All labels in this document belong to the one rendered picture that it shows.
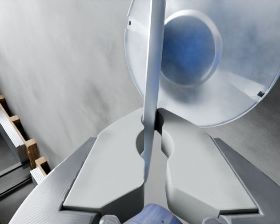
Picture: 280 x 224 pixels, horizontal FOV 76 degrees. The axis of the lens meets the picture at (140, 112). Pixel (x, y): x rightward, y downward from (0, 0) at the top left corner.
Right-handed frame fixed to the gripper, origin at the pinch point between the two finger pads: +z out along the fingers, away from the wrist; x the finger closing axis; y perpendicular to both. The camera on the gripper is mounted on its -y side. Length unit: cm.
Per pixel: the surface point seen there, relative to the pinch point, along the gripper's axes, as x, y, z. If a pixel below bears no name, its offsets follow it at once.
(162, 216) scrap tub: 9, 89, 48
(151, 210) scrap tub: 4, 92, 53
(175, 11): 4.7, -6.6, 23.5
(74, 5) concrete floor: -36, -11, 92
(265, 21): 14.9, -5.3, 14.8
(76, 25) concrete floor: -37, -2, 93
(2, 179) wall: -257, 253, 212
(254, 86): 15.8, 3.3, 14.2
